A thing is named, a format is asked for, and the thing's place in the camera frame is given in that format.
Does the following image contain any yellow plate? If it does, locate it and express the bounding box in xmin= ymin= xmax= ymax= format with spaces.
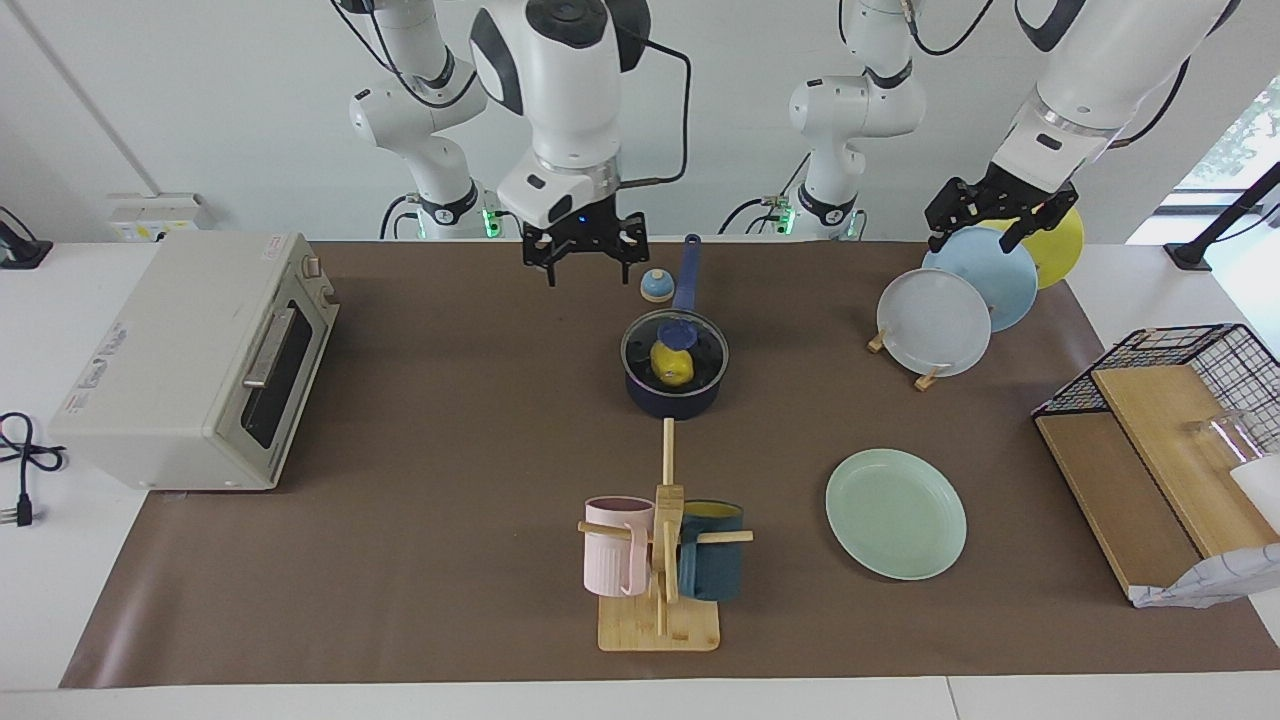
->
xmin=985 ymin=204 xmax=1086 ymax=292

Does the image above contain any glass pot lid blue knob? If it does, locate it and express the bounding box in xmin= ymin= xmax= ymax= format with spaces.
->
xmin=620 ymin=309 xmax=730 ymax=394

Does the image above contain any black cable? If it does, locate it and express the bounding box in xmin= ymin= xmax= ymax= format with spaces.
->
xmin=379 ymin=193 xmax=425 ymax=241
xmin=718 ymin=195 xmax=777 ymax=237
xmin=900 ymin=0 xmax=998 ymax=58
xmin=618 ymin=35 xmax=694 ymax=191
xmin=1105 ymin=55 xmax=1193 ymax=151

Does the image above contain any clear glass cup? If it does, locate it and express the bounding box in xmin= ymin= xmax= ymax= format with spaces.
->
xmin=1184 ymin=409 xmax=1267 ymax=473

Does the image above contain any white toaster oven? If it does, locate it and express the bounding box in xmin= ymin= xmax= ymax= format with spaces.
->
xmin=49 ymin=231 xmax=342 ymax=493

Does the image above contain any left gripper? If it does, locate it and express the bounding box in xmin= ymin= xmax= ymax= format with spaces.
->
xmin=924 ymin=163 xmax=1080 ymax=254

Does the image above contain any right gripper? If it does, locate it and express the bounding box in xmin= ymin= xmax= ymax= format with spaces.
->
xmin=521 ymin=192 xmax=650 ymax=289

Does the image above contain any black power cord with plug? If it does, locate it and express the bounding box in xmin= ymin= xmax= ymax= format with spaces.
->
xmin=0 ymin=411 xmax=69 ymax=529

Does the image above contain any light green plate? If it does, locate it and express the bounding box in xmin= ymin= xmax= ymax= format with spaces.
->
xmin=825 ymin=447 xmax=969 ymax=582

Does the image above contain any white power strip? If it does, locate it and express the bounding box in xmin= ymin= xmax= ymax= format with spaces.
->
xmin=107 ymin=192 xmax=217 ymax=244

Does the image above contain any black stand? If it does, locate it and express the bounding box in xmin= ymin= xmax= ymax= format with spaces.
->
xmin=1164 ymin=160 xmax=1280 ymax=272
xmin=0 ymin=204 xmax=54 ymax=270

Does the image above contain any white cup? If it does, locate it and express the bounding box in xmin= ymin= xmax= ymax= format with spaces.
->
xmin=1229 ymin=454 xmax=1280 ymax=533

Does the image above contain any dark blue pot with handle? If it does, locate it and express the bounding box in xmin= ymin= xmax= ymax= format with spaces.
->
xmin=620 ymin=234 xmax=731 ymax=421

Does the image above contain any black wire basket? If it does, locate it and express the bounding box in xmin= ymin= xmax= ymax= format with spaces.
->
xmin=1031 ymin=322 xmax=1280 ymax=463

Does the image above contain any wooden plate rack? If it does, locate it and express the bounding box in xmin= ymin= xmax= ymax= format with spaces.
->
xmin=866 ymin=328 xmax=948 ymax=393

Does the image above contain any pink ribbed mug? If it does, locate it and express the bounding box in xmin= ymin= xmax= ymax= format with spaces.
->
xmin=583 ymin=495 xmax=657 ymax=599

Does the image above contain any light blue plate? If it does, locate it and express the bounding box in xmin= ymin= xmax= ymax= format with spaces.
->
xmin=921 ymin=225 xmax=1040 ymax=334

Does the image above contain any window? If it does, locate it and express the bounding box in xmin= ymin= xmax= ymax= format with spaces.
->
xmin=1158 ymin=78 xmax=1280 ymax=217

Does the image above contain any white plate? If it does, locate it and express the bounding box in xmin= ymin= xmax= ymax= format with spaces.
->
xmin=877 ymin=267 xmax=994 ymax=379

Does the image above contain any dark teal mug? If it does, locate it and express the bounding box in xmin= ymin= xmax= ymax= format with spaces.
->
xmin=677 ymin=499 xmax=747 ymax=603

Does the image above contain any wooden mug stand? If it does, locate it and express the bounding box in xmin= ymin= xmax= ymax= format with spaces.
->
xmin=577 ymin=417 xmax=755 ymax=654

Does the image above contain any wooden board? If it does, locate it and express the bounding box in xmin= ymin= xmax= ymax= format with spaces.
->
xmin=1089 ymin=364 xmax=1280 ymax=560
xmin=1034 ymin=411 xmax=1203 ymax=600

